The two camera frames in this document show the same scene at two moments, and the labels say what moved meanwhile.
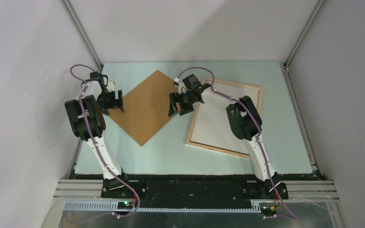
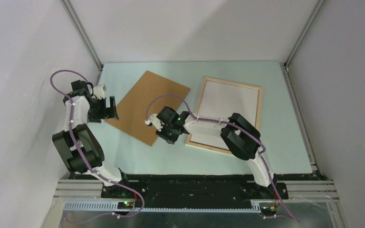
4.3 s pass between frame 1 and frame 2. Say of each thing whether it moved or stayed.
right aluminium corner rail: stayed
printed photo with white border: stayed
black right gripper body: moved
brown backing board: moved
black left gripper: moved
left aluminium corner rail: stayed
